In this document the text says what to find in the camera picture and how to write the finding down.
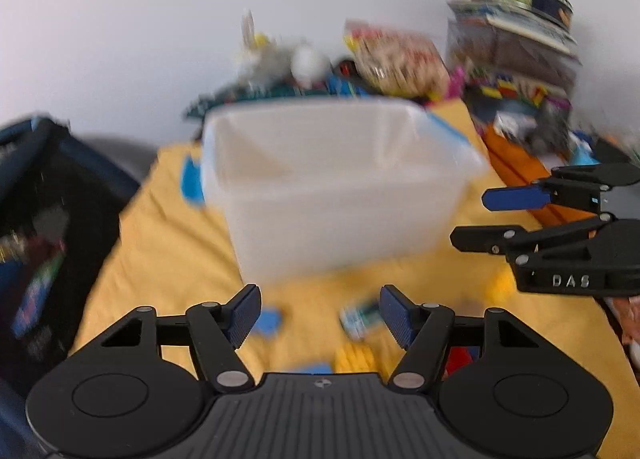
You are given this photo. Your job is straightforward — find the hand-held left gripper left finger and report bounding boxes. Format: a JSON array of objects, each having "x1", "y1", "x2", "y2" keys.
[{"x1": 95, "y1": 284, "x2": 262, "y2": 392}]

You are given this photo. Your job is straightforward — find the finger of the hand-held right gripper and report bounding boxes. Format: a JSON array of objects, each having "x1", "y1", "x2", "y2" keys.
[
  {"x1": 482, "y1": 163, "x2": 640, "y2": 214},
  {"x1": 450, "y1": 213, "x2": 618, "y2": 262}
]

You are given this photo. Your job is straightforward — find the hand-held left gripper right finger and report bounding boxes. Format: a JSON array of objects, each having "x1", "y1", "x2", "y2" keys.
[{"x1": 379, "y1": 285, "x2": 548, "y2": 392}]

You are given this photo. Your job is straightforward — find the green white toy car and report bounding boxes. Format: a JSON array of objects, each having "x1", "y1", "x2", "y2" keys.
[{"x1": 340, "y1": 303, "x2": 383, "y2": 340}]

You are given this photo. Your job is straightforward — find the yellow studded toy brick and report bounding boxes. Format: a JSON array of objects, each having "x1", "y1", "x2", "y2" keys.
[{"x1": 334, "y1": 341, "x2": 381, "y2": 374}]

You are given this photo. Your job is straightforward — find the white plastic storage bin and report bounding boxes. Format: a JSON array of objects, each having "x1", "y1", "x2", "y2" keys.
[{"x1": 181, "y1": 98, "x2": 493, "y2": 285}]

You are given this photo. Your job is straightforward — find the medium blue toy brick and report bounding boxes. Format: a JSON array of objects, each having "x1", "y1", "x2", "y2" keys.
[{"x1": 252, "y1": 306, "x2": 285, "y2": 337}]

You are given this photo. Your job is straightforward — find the orange flat box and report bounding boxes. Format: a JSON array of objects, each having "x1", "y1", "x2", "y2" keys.
[{"x1": 482, "y1": 126, "x2": 601, "y2": 227}]

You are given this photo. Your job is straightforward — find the red toy brick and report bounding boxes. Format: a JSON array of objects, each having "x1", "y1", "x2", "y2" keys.
[{"x1": 445, "y1": 346, "x2": 481, "y2": 380}]

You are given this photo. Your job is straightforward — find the yellow quilted blanket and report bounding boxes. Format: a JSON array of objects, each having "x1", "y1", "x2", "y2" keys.
[{"x1": 67, "y1": 99, "x2": 640, "y2": 459}]

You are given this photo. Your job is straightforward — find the clear plastic toy box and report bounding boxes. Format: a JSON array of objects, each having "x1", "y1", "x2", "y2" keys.
[{"x1": 447, "y1": 22, "x2": 581, "y2": 145}]

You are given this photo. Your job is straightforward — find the stack of picture books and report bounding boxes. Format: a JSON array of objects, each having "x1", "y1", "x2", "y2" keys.
[{"x1": 446, "y1": 0, "x2": 583, "y2": 57}]

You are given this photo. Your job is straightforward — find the clear snack bag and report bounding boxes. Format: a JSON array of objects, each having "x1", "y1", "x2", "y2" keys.
[{"x1": 344, "y1": 19, "x2": 451, "y2": 100}]

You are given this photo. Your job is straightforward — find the dark fabric bag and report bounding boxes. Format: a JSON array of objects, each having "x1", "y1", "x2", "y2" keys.
[{"x1": 0, "y1": 114, "x2": 143, "y2": 459}]

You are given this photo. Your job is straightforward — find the white egg-shaped ball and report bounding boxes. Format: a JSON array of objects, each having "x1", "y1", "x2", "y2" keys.
[{"x1": 290, "y1": 44, "x2": 332, "y2": 86}]

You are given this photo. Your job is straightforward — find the white crumpled plastic bag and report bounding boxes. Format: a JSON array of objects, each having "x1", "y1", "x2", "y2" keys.
[{"x1": 235, "y1": 9, "x2": 301, "y2": 87}]

